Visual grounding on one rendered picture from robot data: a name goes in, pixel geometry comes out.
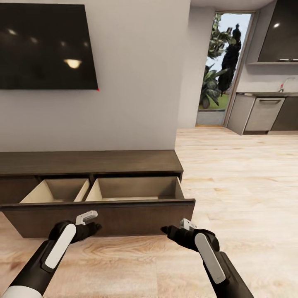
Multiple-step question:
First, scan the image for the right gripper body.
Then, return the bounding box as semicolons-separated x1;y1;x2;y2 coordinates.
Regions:
167;226;188;248

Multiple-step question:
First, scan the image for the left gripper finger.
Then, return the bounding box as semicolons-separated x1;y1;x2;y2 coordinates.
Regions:
96;223;102;232

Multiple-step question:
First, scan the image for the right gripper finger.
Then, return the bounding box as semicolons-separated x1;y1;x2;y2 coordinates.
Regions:
160;226;170;234

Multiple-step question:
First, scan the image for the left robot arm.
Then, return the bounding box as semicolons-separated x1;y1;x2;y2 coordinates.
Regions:
0;211;102;298

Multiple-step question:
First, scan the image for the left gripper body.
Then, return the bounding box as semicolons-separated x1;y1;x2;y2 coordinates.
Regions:
76;222;97;242

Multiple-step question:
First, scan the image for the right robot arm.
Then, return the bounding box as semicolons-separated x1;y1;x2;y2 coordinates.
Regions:
160;219;254;298

